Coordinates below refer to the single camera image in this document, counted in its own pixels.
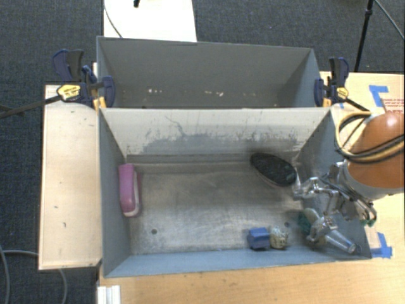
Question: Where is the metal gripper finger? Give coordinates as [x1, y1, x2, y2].
[305, 215, 339, 244]
[292, 176, 330, 202]

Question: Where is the black oval brush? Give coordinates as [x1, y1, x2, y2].
[249, 152, 298, 189]

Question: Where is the beige crumpled lump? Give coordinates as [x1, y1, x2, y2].
[269, 226, 290, 251]

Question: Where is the blue toy block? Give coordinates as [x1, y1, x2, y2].
[246, 227, 271, 251]

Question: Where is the grey metal bin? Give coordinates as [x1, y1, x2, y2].
[96, 35, 373, 279]

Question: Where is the pink and white stapler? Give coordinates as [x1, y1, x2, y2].
[118, 163, 142, 218]

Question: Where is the pale wood board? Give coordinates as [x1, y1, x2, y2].
[38, 84, 104, 270]

